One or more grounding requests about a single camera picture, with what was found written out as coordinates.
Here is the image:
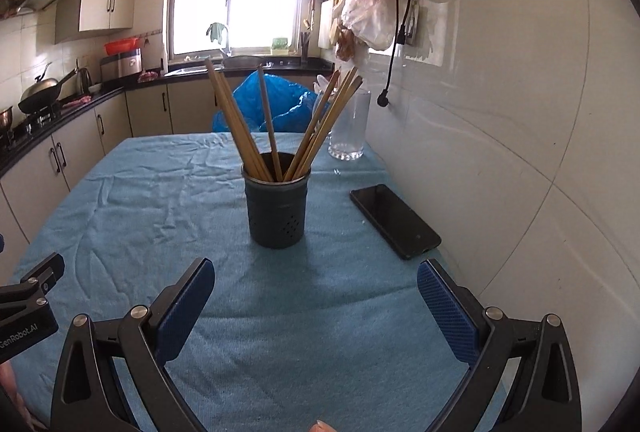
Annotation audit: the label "black wok with lid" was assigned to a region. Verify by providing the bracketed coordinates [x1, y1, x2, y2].
[18, 62, 78, 114]

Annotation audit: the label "white hanging plastic bag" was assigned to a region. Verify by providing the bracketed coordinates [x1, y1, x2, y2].
[340, 0, 396, 52]

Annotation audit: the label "dark wooden chopstick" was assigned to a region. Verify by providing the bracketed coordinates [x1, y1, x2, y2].
[257, 66, 284, 183]

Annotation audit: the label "silver rice cooker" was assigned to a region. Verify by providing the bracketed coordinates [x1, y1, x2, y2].
[100, 49, 143, 82]

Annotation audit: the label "steel sink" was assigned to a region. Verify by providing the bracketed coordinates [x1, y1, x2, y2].
[165, 56, 273, 77]

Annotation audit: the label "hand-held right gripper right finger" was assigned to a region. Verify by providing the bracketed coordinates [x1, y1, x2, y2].
[417, 258, 583, 432]

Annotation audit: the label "bundle of bamboo chopsticks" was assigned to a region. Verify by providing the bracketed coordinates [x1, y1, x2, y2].
[204, 58, 364, 183]

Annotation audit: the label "black gas stove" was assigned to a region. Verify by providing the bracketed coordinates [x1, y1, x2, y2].
[10, 104, 64, 137]

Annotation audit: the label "red plastic basin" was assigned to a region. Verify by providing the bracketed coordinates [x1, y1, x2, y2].
[103, 38, 142, 57]

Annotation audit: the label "clear glass mug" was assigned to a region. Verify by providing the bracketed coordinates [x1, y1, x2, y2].
[327, 86, 372, 161]

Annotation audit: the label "black power cable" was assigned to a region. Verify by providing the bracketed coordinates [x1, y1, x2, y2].
[376, 0, 418, 109]

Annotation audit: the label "black kitchen countertop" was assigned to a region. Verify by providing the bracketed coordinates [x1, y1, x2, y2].
[0, 62, 336, 173]

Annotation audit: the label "person's left hand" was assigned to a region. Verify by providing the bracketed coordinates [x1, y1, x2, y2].
[0, 359, 48, 432]

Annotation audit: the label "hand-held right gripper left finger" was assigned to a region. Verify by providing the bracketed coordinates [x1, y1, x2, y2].
[50, 257, 216, 432]

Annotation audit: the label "blue tablecloth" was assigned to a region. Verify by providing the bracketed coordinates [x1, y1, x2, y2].
[7, 132, 506, 432]

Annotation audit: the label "black smartphone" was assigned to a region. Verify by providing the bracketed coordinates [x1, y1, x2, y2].
[350, 184, 442, 261]

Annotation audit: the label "blue plastic bag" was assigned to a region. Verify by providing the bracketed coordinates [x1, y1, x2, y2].
[212, 72, 326, 135]

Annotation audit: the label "beige hanging plastic bag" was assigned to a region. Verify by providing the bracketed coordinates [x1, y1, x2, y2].
[334, 24, 357, 62]

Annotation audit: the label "beige kitchen base cabinets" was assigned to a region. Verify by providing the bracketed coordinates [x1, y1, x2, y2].
[0, 69, 336, 263]

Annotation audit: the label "black utensil holder cup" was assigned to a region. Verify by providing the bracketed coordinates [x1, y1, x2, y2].
[241, 152, 312, 250]

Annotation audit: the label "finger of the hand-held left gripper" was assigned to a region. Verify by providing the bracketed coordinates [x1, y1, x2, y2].
[0, 253, 66, 317]

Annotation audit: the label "white cutting board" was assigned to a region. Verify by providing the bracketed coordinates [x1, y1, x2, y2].
[319, 4, 335, 50]

